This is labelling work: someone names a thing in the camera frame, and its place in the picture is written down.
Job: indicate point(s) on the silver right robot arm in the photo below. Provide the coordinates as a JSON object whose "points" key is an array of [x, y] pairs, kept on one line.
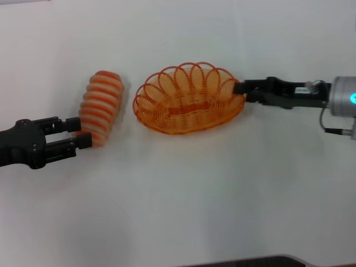
{"points": [[343, 97]]}

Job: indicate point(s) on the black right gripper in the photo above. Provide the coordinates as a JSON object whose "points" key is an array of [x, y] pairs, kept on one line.
{"points": [[283, 94]]}

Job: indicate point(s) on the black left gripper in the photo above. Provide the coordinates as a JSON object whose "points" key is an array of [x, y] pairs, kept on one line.
{"points": [[22, 144]]}

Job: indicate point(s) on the orange woven plastic basket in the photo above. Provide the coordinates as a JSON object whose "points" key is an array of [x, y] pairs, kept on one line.
{"points": [[189, 119]]}

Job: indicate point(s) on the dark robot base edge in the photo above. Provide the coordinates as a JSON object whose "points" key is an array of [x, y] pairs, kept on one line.
{"points": [[250, 262]]}

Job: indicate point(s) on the orange striped bread loaf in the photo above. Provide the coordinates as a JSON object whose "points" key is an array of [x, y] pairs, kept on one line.
{"points": [[101, 103]]}

